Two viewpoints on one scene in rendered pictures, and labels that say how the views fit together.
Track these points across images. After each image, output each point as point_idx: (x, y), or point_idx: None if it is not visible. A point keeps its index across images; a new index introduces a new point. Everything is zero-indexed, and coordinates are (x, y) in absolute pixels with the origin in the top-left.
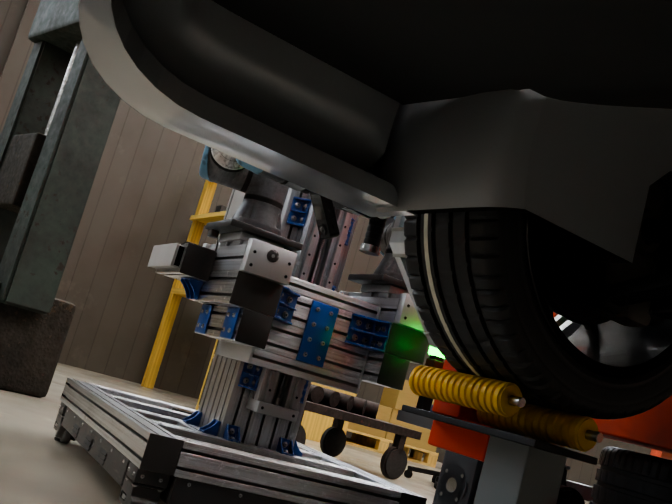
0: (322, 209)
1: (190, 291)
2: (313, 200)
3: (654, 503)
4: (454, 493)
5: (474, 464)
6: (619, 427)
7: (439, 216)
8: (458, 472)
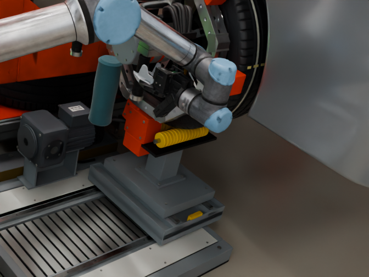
0: (174, 106)
1: None
2: (171, 104)
3: (77, 86)
4: (57, 152)
5: (66, 134)
6: (84, 68)
7: (250, 96)
8: (57, 142)
